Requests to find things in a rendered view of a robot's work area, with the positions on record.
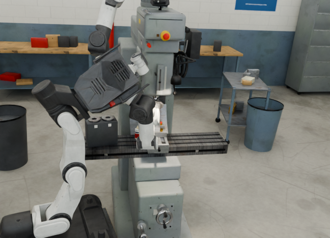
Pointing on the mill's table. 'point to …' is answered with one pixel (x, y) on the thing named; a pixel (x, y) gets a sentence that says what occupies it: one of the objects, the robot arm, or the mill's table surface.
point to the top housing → (160, 23)
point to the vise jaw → (160, 133)
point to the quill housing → (150, 90)
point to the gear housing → (158, 45)
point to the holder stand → (101, 131)
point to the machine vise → (163, 144)
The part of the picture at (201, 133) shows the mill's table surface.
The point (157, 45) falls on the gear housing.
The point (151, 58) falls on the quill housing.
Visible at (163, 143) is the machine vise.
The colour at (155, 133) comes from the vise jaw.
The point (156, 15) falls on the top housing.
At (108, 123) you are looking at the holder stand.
